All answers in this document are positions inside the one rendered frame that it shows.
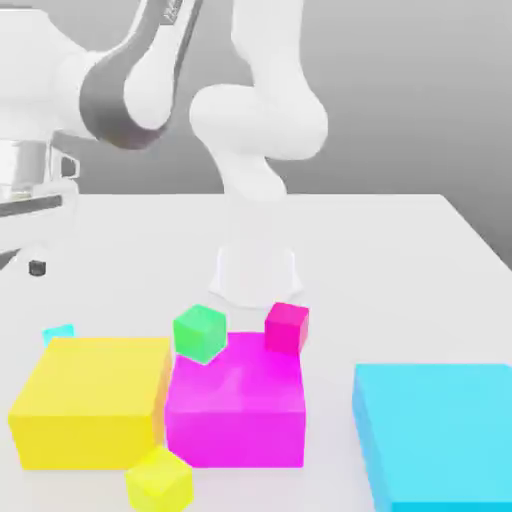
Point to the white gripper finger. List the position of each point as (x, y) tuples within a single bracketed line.
[(36, 267)]

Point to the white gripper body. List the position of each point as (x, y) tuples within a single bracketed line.
[(36, 224)]

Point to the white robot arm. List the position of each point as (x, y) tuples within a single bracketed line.
[(264, 120)]

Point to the small cyan cube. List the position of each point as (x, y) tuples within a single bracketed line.
[(58, 332)]

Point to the small green cube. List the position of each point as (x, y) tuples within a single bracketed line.
[(198, 334)]

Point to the small yellow cube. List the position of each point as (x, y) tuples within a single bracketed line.
[(158, 480)]

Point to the small pink cube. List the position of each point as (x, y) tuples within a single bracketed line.
[(284, 330)]

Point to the large yellow box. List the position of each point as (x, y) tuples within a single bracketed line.
[(88, 400)]

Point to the large magenta box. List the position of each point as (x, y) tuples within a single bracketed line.
[(236, 420)]

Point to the large cyan box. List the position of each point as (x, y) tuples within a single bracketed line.
[(436, 436)]

